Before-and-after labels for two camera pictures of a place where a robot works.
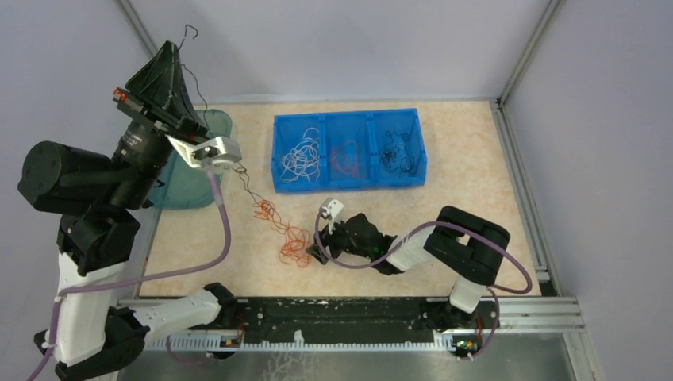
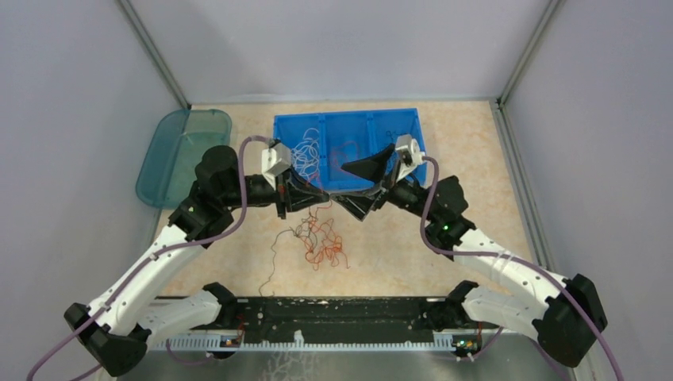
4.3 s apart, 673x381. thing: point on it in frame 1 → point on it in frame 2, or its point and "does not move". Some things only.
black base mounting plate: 354,318 does not move
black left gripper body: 145,138 → 259,191
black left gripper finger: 182,104 → 305,186
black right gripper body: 339,241 → 406,197
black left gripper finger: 155,80 → 298,202
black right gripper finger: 321,234 → 374,167
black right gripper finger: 316,251 → 360,204
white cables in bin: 303,159 does not move
